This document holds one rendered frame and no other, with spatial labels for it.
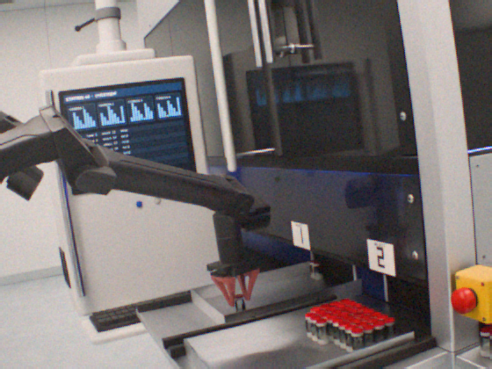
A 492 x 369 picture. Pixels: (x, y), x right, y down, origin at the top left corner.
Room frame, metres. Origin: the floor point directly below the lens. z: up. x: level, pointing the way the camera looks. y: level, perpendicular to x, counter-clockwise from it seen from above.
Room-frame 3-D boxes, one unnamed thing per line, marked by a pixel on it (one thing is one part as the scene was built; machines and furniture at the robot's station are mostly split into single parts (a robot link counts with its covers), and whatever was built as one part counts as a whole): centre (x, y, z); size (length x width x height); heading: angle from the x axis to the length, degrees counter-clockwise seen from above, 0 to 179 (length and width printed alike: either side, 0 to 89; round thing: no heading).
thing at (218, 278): (1.18, 0.08, 0.96); 0.07 x 0.07 x 0.09; 38
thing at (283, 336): (0.94, -0.03, 0.90); 0.34 x 0.26 x 0.04; 111
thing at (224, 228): (1.19, 0.07, 1.09); 0.07 x 0.06 x 0.07; 126
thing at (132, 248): (1.75, 0.40, 1.19); 0.50 x 0.19 x 0.78; 116
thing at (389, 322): (1.00, -0.17, 0.90); 0.18 x 0.02 x 0.05; 21
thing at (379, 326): (0.99, -0.15, 0.90); 0.18 x 0.02 x 0.05; 21
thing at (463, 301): (0.78, -0.29, 0.99); 0.04 x 0.04 x 0.04; 22
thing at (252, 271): (1.19, 0.07, 0.96); 0.07 x 0.07 x 0.09; 38
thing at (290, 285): (1.30, 0.00, 0.90); 0.34 x 0.26 x 0.04; 112
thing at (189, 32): (2.02, 0.17, 1.50); 0.49 x 0.01 x 0.59; 22
